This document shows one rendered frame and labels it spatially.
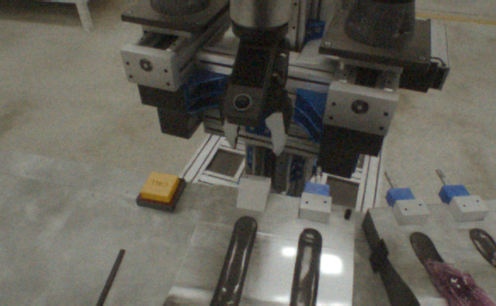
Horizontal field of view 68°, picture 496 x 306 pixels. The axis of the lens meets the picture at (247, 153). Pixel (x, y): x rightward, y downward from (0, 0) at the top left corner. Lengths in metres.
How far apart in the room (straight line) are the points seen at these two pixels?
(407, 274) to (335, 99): 0.35
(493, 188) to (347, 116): 1.54
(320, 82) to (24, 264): 0.73
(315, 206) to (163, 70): 0.48
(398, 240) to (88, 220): 0.59
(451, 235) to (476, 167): 1.60
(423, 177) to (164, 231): 1.62
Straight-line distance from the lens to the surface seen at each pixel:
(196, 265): 0.60
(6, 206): 0.92
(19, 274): 0.79
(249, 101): 0.43
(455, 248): 0.73
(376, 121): 0.79
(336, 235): 0.63
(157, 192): 0.76
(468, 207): 0.77
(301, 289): 0.59
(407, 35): 0.87
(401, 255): 0.69
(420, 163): 2.21
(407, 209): 0.72
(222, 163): 1.70
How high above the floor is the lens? 1.40
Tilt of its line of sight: 43 degrees down
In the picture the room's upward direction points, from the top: straight up
